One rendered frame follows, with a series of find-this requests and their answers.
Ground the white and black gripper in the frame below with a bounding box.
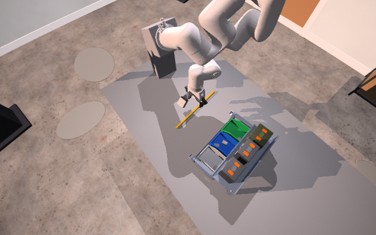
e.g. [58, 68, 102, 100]
[185, 85, 208, 108]

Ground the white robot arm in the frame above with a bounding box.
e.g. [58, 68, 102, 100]
[156, 0, 286, 92]

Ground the blue open bin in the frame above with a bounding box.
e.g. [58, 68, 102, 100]
[210, 132, 238, 157]

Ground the grey metal shelf rack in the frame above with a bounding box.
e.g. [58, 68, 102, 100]
[189, 111, 279, 195]

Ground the green open bin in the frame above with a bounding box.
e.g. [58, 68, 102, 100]
[221, 119, 250, 142]

